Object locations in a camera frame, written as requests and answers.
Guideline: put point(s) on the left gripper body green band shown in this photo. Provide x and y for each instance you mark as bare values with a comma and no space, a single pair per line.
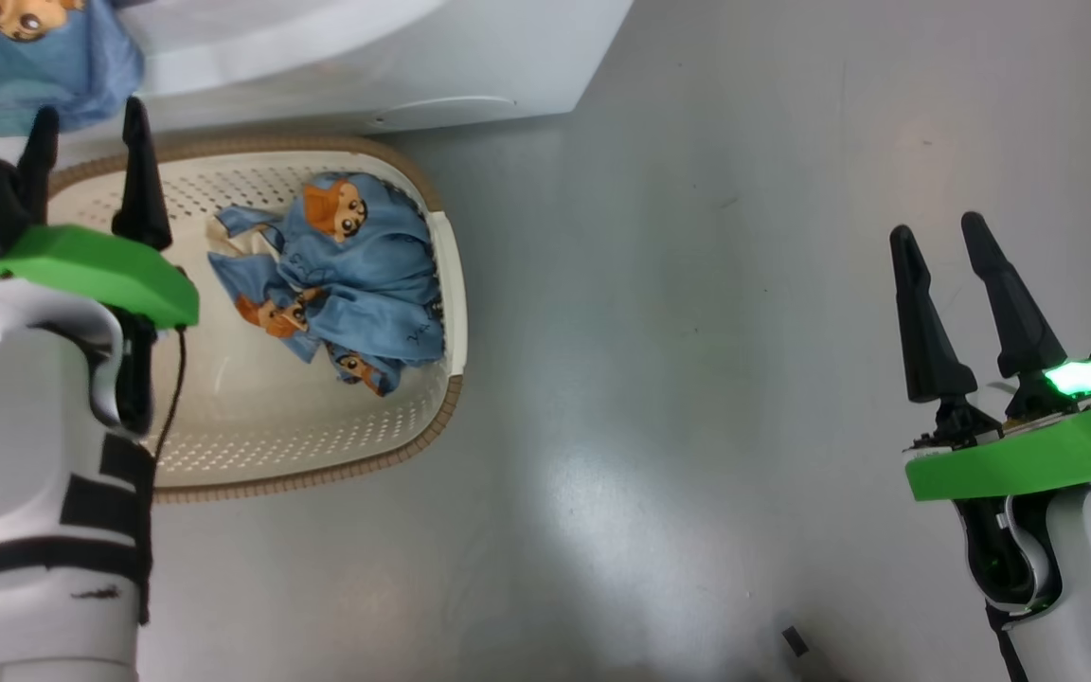
110,279

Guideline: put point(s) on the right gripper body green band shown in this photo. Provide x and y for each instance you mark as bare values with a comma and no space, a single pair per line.
1010,469

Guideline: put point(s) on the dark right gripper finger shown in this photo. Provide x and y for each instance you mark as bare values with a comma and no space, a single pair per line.
1014,303
924,332

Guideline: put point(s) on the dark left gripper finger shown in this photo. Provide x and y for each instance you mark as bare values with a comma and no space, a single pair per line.
140,189
37,170

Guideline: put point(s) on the blue cartoon print garment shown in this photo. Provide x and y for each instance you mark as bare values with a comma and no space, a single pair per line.
62,66
366,275

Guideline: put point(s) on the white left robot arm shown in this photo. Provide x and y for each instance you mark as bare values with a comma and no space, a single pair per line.
25,578

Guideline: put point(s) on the cream perforated laundry basket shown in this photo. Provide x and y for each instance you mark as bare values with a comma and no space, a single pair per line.
252,421

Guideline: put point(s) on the white washing machine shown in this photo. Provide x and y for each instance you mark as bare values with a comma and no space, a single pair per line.
508,57

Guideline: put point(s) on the small black floor object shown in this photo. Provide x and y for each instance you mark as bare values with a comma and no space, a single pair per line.
795,641

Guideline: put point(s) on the white round filter cover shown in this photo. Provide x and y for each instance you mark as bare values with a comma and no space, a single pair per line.
441,114

